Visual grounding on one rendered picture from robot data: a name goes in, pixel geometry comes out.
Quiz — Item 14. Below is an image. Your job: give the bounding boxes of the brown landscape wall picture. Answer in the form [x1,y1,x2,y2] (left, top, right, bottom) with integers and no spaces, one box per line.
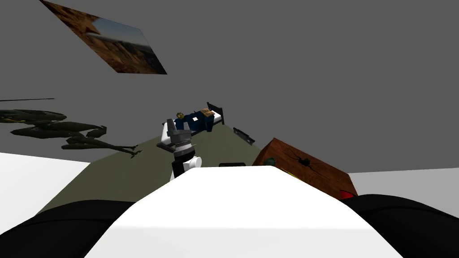
[39,0,168,75]

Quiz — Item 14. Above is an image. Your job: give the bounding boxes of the bed with blue blanket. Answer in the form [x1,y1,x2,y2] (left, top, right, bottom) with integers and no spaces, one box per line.
[156,102,225,151]

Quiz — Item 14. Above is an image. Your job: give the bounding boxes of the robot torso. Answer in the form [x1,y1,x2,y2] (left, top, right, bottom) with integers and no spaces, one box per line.
[83,163,404,258]

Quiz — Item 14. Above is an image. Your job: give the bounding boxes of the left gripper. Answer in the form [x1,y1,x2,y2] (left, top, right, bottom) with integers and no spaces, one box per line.
[166,118,195,146]

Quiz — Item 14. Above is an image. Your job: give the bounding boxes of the brown wooden cabinet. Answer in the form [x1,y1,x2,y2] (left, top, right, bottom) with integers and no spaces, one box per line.
[251,137,359,201]

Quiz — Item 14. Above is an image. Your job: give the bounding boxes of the black oblong object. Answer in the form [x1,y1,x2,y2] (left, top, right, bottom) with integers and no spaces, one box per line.
[233,127,256,146]

